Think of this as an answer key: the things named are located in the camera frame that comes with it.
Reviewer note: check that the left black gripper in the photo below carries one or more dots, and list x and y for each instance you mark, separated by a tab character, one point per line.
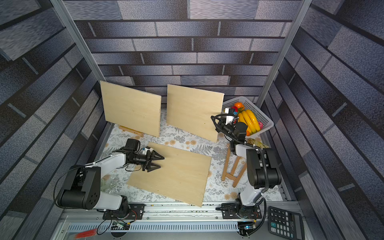
148	164

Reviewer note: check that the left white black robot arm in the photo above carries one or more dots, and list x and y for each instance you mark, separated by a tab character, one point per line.
82	186

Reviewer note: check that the green snack bag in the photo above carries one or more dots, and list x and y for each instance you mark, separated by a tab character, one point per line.
257	143

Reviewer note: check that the green items plastic bag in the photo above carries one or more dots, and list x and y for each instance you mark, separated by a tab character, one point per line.
110	184

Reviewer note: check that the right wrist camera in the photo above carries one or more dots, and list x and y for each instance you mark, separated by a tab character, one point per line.
232	115

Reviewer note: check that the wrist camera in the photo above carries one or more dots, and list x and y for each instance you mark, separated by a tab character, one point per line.
146	150
232	115

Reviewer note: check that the black calculator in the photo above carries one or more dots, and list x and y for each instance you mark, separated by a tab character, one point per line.
286	224

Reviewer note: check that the wooden easel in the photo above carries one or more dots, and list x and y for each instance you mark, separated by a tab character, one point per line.
231	175
131	131

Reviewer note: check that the red tool handle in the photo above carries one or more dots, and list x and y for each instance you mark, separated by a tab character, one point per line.
86	234

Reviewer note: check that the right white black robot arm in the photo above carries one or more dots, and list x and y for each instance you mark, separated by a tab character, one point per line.
262	167

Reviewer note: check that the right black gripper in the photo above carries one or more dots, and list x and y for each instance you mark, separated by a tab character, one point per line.
225	126

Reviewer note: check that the orange fruit top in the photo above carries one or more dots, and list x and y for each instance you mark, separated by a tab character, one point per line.
239	105

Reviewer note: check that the aluminium rail base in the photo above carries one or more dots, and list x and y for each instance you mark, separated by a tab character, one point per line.
159	221

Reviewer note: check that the white plastic basket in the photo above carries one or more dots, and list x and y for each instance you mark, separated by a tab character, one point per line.
260	115

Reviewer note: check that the floral table mat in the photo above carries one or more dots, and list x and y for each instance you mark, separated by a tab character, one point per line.
216	189

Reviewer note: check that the plywood board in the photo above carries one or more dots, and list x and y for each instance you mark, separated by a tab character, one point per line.
190	110
134	109
183	175

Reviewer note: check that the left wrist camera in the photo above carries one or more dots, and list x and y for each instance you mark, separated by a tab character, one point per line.
146	150

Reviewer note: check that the yellow banana bunch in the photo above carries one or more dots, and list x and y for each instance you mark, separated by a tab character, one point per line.
249	118

